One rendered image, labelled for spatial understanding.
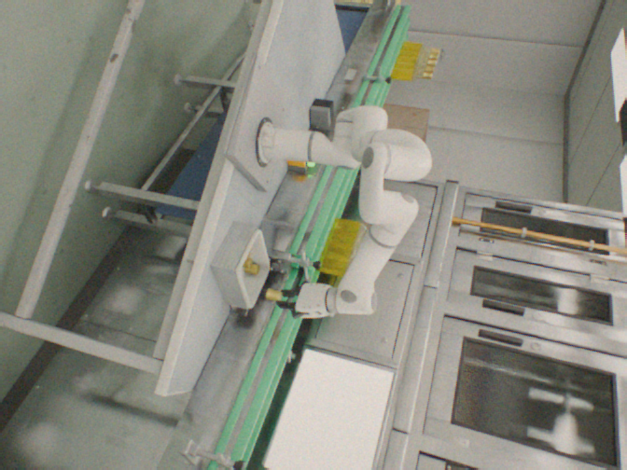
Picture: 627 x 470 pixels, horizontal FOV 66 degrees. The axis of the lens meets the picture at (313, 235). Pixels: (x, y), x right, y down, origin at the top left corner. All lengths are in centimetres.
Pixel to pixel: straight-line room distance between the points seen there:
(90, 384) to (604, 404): 173
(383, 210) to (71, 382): 131
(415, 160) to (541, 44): 671
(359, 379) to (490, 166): 540
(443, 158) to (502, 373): 522
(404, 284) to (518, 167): 516
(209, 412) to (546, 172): 599
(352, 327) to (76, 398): 99
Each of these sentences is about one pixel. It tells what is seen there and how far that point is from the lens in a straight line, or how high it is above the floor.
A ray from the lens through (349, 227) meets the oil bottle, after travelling 185.
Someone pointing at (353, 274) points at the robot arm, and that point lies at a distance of 126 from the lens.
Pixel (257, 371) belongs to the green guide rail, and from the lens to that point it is 156.
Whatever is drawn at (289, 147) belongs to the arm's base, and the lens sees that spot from 149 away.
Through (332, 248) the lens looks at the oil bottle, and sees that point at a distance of 178.
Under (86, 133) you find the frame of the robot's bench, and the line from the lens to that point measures 181.
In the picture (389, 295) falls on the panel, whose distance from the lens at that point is 186.
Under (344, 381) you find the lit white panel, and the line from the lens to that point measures 170.
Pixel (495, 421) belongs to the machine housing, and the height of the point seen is 165.
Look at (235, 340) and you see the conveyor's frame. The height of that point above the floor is 81.
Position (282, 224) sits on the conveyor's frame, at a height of 83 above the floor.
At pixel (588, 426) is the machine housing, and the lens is 185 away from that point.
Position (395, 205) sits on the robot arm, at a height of 125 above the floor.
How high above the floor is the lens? 136
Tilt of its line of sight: 14 degrees down
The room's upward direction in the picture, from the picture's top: 102 degrees clockwise
